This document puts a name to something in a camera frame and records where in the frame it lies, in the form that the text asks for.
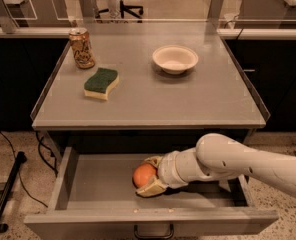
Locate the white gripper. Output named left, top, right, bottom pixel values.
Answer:
left=136, top=151, right=188, bottom=198

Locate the orange fruit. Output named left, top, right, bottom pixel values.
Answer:
left=132, top=163, right=157, bottom=188

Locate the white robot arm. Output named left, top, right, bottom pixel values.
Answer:
left=132, top=133, right=296, bottom=198

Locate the grey open top drawer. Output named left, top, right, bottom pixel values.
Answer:
left=24, top=147, right=278, bottom=240

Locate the grey cabinet table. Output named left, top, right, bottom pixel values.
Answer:
left=33, top=21, right=269, bottom=132

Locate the green yellow sponge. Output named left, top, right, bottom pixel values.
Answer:
left=84, top=68, right=119, bottom=100

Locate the white bowl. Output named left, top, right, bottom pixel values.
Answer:
left=152, top=45, right=199, bottom=75

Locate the orange soda can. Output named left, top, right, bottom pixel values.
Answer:
left=69, top=28, right=95, bottom=69

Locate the black office chair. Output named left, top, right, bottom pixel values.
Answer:
left=96, top=0, right=145, bottom=24

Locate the black metal stand leg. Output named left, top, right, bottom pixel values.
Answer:
left=0, top=151, right=27, bottom=233

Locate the black drawer handle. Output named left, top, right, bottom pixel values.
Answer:
left=133, top=224, right=175, bottom=240

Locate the black floor cable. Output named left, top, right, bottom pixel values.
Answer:
left=0, top=130, right=59, bottom=208

